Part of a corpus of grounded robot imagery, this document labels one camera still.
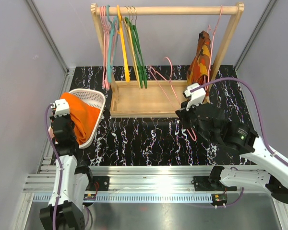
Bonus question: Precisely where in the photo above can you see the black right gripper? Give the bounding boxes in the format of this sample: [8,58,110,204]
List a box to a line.
[176,98,216,143]

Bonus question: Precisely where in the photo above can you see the pink wire hangers at left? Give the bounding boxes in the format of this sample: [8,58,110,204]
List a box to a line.
[100,6,110,91]

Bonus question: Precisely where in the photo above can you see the aluminium mounting rail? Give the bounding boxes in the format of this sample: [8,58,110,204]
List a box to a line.
[23,165,276,204]

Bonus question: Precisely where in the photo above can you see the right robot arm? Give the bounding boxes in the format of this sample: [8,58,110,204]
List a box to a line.
[175,103,288,204]

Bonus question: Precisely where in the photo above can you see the thick yellow hanger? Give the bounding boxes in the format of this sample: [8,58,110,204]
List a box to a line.
[117,5,130,82]

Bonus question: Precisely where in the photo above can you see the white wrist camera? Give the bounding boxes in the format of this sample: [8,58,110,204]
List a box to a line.
[50,99,70,118]
[180,83,206,111]

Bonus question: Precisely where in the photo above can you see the wooden clothes rack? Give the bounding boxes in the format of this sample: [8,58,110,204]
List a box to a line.
[90,2,244,118]

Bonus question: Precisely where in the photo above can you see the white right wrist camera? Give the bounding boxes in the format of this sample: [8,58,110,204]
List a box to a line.
[180,83,206,111]

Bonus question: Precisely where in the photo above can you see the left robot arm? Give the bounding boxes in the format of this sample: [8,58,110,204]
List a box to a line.
[39,114,95,230]

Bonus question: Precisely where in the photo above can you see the teal hanger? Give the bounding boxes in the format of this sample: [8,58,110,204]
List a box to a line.
[106,5,119,83]

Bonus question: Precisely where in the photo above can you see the pink hanger holding camouflage trousers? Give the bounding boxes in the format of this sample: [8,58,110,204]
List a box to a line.
[204,5,223,83]

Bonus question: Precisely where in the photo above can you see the white perforated plastic basket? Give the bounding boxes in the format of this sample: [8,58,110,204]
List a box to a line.
[48,88,106,150]

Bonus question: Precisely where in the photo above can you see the camouflage orange trousers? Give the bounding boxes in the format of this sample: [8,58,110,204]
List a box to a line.
[186,30,212,104]

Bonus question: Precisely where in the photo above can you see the green hanger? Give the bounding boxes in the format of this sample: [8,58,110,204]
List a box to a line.
[131,23,148,90]
[123,17,143,89]

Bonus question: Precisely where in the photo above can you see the pink wire hanger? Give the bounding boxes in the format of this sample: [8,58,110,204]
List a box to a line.
[148,57,197,141]

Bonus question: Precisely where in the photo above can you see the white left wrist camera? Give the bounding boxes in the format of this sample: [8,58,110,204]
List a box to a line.
[50,99,70,118]

